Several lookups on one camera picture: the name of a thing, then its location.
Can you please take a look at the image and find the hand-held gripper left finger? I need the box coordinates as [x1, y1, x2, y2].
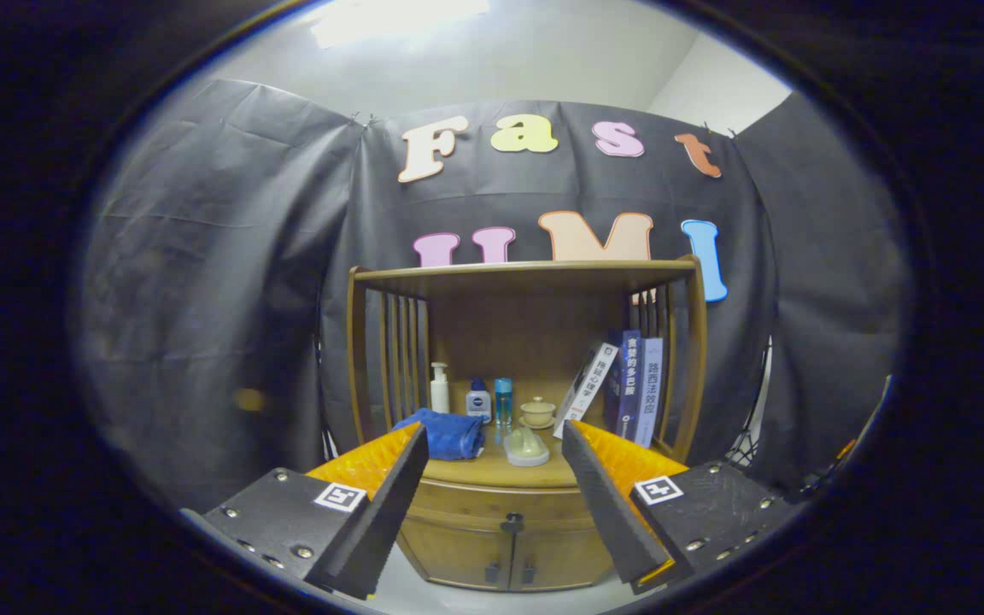
[178, 420, 431, 600]

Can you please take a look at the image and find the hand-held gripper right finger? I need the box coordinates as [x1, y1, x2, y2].
[560, 418, 802, 597]

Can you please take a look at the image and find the wooden drawer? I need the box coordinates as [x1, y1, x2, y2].
[398, 477, 621, 537]

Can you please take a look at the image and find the cream scrub brush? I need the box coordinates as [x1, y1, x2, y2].
[504, 426, 551, 467]

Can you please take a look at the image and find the wooden cabinet door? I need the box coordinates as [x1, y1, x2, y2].
[398, 517, 514, 590]
[509, 521, 614, 590]

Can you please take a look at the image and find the wooden countertop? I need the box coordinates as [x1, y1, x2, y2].
[411, 419, 681, 489]

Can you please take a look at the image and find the wooden cabinet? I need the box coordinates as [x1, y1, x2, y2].
[347, 255, 708, 592]

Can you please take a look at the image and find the blue rolled towel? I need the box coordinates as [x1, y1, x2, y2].
[392, 407, 486, 461]

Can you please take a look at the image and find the beige lidded teacup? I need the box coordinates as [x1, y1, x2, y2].
[519, 396, 557, 430]

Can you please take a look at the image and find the white book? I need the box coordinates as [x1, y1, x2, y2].
[553, 343, 619, 439]

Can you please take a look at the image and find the dark blue book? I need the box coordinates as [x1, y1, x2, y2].
[603, 330, 644, 442]

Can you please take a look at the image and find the pale blue book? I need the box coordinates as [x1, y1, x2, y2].
[634, 337, 665, 448]

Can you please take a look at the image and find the white bottle with blue cap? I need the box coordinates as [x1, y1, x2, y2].
[466, 378, 493, 425]

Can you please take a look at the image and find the black tripod stand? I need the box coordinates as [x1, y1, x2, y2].
[727, 337, 773, 469]

